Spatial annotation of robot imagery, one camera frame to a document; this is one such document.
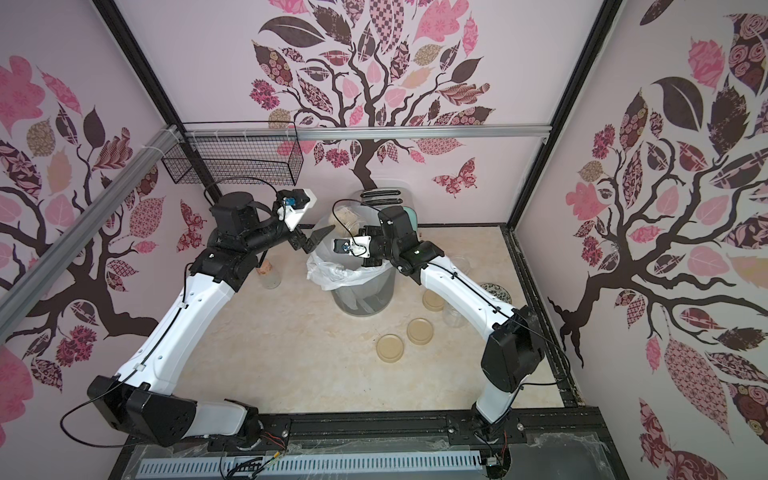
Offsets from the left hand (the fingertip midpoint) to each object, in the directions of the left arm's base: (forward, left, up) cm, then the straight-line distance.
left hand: (319, 213), depth 69 cm
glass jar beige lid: (-7, -37, -40) cm, 55 cm away
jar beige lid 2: (-17, -16, -40) cm, 46 cm away
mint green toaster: (+30, -14, -20) cm, 39 cm away
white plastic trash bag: (-9, -2, -14) cm, 17 cm away
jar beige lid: (-12, -26, -39) cm, 48 cm away
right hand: (+2, -7, -8) cm, 11 cm away
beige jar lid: (-2, -31, -38) cm, 49 cm away
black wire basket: (+34, +32, -5) cm, 47 cm away
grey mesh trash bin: (-2, -10, -36) cm, 37 cm away
